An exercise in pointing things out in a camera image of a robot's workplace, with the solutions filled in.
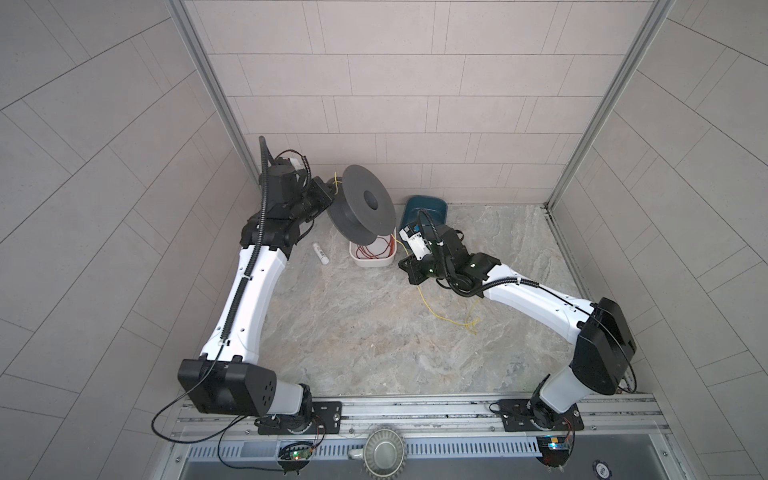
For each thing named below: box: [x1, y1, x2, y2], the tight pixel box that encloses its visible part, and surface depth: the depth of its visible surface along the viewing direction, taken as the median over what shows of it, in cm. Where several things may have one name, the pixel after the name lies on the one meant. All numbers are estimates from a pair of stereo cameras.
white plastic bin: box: [349, 228, 397, 267], surface depth 101 cm
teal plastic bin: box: [400, 195, 448, 233], surface depth 114 cm
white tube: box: [312, 242, 330, 265], surface depth 101 cm
